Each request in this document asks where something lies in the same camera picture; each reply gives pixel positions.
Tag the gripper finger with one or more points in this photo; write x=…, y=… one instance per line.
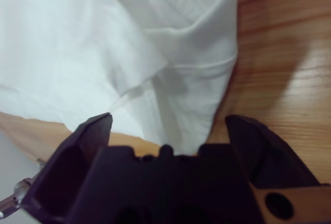
x=64, y=162
x=269, y=159

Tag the white t-shirt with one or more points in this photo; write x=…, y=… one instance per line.
x=77, y=40

